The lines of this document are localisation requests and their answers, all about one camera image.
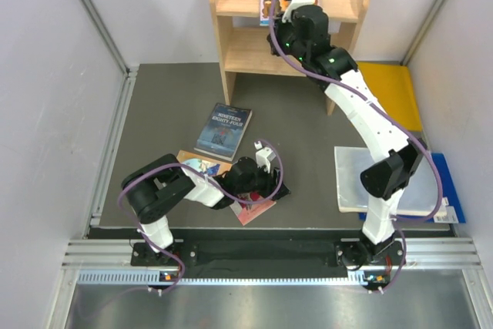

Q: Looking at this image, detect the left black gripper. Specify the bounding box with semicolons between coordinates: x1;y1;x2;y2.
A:
236;161;290;201

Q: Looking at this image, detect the red castle picture book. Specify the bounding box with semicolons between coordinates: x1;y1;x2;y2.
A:
230;198;277;226

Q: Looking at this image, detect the dark Nineteen Eighty-Four book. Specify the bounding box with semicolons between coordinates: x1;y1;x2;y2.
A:
194;103;253;161

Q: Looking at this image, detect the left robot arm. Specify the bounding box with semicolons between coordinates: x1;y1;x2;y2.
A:
119;153;290;265

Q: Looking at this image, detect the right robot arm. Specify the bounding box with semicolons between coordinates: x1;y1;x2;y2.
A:
267;5;424;264

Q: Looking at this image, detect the orange Othello picture book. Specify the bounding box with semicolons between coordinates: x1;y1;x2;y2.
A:
176;150;232;177

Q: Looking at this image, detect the wooden two-tier shelf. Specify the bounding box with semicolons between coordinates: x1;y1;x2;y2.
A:
209;0;370;104

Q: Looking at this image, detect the yellow file folder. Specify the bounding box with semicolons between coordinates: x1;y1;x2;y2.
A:
358;62;423;132

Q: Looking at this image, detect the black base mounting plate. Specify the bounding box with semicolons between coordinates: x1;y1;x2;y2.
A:
129;239;405;278

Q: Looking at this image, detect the clear plastic file folder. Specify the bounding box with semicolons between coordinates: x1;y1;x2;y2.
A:
334;146;438;217

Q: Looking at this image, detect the blue file folder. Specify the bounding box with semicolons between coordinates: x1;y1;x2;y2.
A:
357;153;467;224

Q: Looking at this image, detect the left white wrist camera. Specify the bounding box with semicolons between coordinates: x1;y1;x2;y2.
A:
254;140;277;173

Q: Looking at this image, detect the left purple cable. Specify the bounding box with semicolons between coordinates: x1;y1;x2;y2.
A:
117;138;284;298

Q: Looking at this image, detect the purple cable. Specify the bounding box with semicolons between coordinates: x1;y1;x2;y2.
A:
267;0;444;295
117;138;284;298

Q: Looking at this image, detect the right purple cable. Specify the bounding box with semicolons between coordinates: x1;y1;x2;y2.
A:
267;0;444;295

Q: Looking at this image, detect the aluminium front rail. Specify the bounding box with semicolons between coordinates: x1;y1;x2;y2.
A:
62;237;481;287

